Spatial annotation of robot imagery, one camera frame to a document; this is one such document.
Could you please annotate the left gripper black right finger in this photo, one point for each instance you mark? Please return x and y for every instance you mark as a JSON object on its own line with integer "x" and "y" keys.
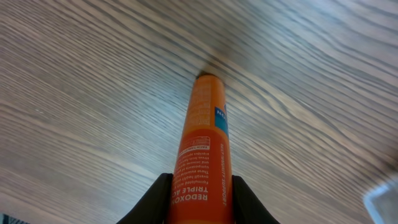
{"x": 247, "y": 208}

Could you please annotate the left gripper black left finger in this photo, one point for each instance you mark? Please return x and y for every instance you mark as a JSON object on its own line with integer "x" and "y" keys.
{"x": 153, "y": 206}

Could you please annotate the orange vitamin tablet tube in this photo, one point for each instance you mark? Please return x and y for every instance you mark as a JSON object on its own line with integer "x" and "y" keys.
{"x": 202, "y": 181}

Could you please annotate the clear plastic container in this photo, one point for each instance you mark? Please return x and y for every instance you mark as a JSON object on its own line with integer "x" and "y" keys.
{"x": 381, "y": 202}

